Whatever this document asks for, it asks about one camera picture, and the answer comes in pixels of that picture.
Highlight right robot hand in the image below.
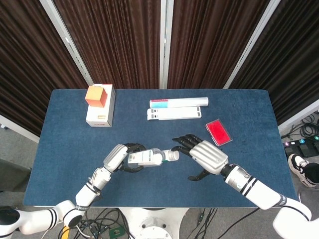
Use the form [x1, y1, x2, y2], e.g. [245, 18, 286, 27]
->
[170, 133, 229, 181]

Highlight orange cube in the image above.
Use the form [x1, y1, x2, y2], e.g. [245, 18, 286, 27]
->
[84, 85, 109, 109]

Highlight black foot pedal board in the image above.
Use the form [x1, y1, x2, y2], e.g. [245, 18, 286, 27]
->
[282, 137, 319, 158]

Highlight black coiled cables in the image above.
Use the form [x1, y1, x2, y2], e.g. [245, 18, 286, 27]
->
[281, 109, 319, 140]

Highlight red card in clear case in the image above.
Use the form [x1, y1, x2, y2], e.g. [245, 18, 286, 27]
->
[205, 118, 234, 147]

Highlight white paper roll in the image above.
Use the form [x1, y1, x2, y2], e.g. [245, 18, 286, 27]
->
[149, 96, 209, 110]

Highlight green circuit board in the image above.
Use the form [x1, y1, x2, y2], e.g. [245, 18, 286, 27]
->
[108, 227, 124, 239]

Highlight black cable with inline box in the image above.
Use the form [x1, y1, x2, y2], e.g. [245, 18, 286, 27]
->
[193, 208, 218, 239]

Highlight black floor cable bundle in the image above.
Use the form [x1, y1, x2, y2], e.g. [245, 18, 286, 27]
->
[79, 208, 132, 239]

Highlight white screen foot rail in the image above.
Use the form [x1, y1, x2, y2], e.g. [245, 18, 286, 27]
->
[0, 114, 41, 144]
[277, 99, 319, 135]

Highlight brown curtain panel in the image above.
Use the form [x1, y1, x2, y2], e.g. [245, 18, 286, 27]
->
[167, 0, 272, 90]
[0, 0, 88, 137]
[230, 0, 319, 125]
[53, 0, 165, 90]

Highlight white cardboard box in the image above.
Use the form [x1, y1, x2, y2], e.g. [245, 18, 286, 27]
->
[86, 84, 116, 128]

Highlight blue fabric table cover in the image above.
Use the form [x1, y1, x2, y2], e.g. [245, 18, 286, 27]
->
[23, 89, 299, 209]

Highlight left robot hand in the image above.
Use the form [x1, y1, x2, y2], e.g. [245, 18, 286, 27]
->
[103, 142, 146, 174]

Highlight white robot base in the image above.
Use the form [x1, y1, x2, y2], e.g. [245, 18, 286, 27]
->
[119, 207, 190, 239]

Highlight white screen post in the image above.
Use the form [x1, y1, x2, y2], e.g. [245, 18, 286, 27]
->
[159, 0, 174, 90]
[39, 0, 94, 86]
[223, 0, 285, 90]

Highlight white folding stand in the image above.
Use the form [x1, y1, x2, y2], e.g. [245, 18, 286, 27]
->
[146, 106, 203, 121]

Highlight transparent plastic bottle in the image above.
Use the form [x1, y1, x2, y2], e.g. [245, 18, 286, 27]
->
[127, 147, 180, 168]

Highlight white and black sneaker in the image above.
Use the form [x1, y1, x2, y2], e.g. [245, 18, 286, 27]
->
[288, 153, 319, 188]

